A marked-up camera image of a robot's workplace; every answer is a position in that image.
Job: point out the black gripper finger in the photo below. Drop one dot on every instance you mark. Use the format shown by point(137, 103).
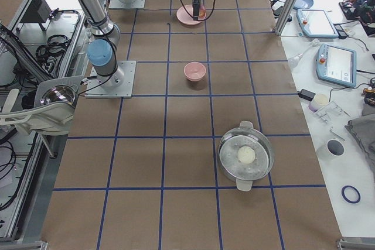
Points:
point(196, 9)

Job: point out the red apple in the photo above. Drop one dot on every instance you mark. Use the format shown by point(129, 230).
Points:
point(202, 12)

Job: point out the pink bowl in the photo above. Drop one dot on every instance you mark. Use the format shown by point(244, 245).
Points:
point(194, 71)

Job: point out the pink plate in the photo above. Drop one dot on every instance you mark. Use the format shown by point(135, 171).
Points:
point(183, 16)

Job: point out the blue plate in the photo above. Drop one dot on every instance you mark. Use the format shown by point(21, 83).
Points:
point(303, 4)

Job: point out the far teach pendant tablet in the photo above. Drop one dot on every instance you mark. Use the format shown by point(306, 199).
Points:
point(315, 23)

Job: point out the teach pendant tablet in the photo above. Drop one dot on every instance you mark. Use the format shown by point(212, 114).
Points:
point(336, 65)
point(315, 23)

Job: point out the black power adapter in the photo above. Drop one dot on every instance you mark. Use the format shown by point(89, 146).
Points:
point(306, 95)

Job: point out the near teach pendant tablet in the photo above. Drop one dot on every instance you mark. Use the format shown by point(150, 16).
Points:
point(336, 65)

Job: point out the lavender white cup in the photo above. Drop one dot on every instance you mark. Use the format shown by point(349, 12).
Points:
point(318, 101)

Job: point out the white bun in pot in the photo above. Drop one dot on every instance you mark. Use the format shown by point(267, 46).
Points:
point(246, 154)

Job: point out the clear plastic packaging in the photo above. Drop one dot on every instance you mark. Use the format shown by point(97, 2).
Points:
point(329, 111)

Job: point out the metal hex key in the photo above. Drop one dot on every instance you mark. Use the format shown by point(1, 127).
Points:
point(336, 134)

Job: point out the white cup dark inside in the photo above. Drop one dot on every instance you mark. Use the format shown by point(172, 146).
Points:
point(330, 150)

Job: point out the grey cloth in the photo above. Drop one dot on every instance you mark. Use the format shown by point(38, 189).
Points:
point(362, 130)

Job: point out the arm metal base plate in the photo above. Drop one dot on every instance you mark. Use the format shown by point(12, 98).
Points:
point(127, 4)
point(119, 85)

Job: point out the shiny dome camera mount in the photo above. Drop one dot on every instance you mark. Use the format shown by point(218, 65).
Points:
point(58, 90)

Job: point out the steel pot with handles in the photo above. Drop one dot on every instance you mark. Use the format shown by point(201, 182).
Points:
point(245, 174)

